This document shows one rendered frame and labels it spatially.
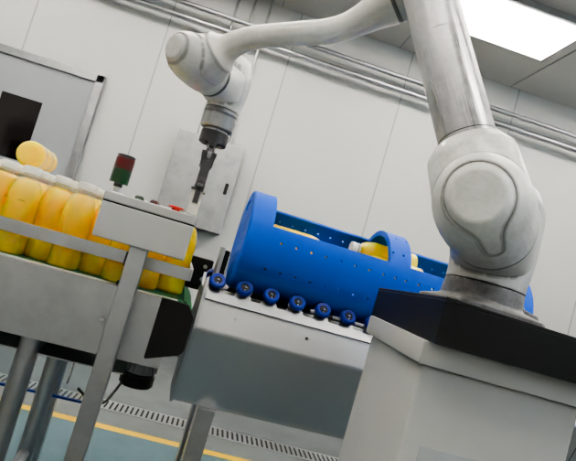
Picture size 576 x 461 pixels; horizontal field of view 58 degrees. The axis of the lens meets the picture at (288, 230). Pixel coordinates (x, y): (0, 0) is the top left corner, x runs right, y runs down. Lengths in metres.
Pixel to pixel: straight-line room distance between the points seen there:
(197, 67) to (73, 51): 4.12
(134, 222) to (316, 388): 0.68
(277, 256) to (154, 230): 0.37
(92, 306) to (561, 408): 0.98
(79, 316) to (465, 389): 0.84
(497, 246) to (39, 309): 0.97
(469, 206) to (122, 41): 4.71
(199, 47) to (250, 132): 3.75
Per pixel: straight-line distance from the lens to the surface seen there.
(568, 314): 6.02
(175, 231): 1.16
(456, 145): 0.91
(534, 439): 1.05
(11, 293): 1.33
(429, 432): 0.96
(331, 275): 1.42
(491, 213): 0.82
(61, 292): 1.31
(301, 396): 1.50
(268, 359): 1.43
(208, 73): 1.30
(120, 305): 1.21
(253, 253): 1.38
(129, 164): 1.86
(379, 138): 5.22
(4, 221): 1.36
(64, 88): 5.24
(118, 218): 1.17
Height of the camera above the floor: 1.05
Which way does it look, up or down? 4 degrees up
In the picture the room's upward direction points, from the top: 16 degrees clockwise
